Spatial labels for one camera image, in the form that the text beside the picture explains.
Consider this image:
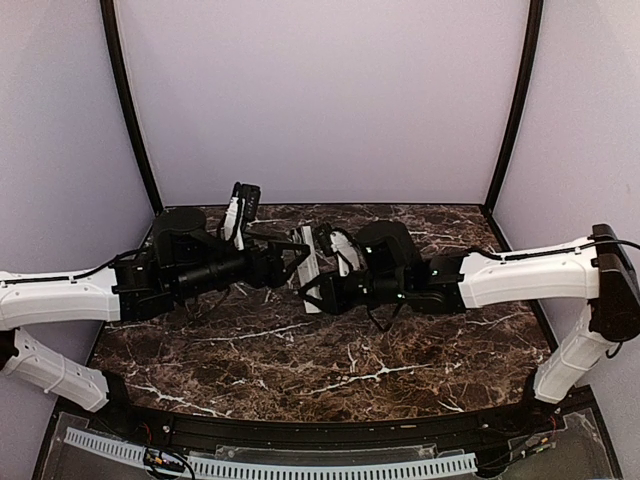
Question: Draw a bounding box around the white slotted cable duct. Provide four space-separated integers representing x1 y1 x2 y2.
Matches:
64 427 477 479

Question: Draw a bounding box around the left black frame post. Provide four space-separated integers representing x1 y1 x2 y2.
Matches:
99 0 164 216

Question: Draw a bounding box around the white remote control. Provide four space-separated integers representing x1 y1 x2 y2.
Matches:
290 225 320 286

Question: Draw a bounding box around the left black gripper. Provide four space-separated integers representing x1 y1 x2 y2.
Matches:
173 229 310 300

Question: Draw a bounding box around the black frame post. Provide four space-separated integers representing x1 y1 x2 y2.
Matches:
99 0 164 216
483 0 544 216

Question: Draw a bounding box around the right black frame post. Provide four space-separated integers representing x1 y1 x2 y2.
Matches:
483 0 544 216

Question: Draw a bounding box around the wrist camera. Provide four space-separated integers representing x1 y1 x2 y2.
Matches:
313 223 361 277
217 182 261 250

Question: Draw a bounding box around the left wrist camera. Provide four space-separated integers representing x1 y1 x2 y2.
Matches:
217 182 261 250

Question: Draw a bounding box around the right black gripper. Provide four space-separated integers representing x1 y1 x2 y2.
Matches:
296 267 408 316

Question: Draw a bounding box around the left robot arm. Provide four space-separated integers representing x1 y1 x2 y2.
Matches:
1 207 310 436

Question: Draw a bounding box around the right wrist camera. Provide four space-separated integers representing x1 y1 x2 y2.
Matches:
313 223 361 277

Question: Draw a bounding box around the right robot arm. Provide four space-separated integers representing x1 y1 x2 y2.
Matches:
298 221 639 434

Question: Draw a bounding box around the black front rail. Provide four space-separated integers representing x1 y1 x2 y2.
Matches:
132 406 529 450

